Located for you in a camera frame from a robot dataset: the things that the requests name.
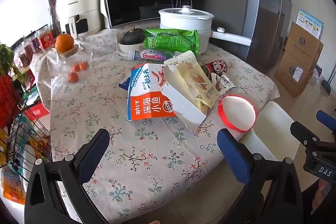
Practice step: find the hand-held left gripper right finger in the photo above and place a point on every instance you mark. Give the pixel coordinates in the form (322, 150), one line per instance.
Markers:
(233, 158)

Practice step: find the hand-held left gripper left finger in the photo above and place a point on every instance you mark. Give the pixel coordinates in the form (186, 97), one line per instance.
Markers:
(92, 150)

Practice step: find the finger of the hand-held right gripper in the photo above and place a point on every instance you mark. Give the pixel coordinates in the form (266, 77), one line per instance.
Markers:
(302, 130)
(324, 117)

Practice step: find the red-rimmed white lid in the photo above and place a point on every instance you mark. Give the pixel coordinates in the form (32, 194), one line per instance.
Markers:
(237, 112)

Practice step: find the white paper box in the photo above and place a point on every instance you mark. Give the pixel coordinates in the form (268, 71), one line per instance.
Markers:
(181, 106)

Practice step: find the orange white snack bag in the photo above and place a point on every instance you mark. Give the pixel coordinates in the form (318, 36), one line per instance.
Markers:
(147, 98)

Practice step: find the small white brown wrapper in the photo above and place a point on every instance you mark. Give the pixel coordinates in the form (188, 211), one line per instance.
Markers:
(223, 82)

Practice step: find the cream bread wrapper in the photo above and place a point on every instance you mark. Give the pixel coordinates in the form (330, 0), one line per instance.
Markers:
(197, 82)

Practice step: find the red cartoon can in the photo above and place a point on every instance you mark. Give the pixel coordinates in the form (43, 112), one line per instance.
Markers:
(216, 67)

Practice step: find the person's right forearm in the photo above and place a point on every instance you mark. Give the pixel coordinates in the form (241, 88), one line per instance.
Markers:
(312, 208)

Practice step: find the person's right hand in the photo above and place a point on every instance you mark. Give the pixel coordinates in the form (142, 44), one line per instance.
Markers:
(323, 191)

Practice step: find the white chair seat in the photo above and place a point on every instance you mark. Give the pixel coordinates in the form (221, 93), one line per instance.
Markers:
(273, 124)

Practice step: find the cardboard box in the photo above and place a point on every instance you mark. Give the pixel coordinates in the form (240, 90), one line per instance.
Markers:
(294, 74)
(302, 45)

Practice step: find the small orange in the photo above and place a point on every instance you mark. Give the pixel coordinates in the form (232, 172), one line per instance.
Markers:
(76, 67)
(83, 65)
(73, 77)

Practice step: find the orange packet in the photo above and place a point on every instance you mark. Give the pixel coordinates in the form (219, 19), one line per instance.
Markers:
(13, 187)

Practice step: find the glass jar with wooden lid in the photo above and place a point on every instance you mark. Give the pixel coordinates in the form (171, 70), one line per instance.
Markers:
(65, 61)

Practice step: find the white bowl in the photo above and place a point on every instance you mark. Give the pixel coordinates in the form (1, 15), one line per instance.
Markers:
(123, 49)

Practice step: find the large orange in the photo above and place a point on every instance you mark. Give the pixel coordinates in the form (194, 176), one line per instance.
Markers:
(64, 42)

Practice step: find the clear plastic bottle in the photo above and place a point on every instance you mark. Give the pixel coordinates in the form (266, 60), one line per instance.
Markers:
(152, 55)

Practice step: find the dark green pumpkin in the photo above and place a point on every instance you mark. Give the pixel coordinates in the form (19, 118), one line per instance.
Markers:
(134, 36)

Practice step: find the green plant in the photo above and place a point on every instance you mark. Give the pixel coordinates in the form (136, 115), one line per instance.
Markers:
(8, 58)

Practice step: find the green snack bag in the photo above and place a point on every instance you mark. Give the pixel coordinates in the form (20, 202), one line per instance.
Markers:
(170, 40)

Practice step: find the grey refrigerator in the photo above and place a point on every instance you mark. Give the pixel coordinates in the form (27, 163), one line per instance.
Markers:
(236, 3)

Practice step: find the white electric pot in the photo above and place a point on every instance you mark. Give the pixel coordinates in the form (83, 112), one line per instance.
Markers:
(183, 20)

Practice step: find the cream air fryer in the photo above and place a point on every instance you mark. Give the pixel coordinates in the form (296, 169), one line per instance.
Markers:
(81, 3)

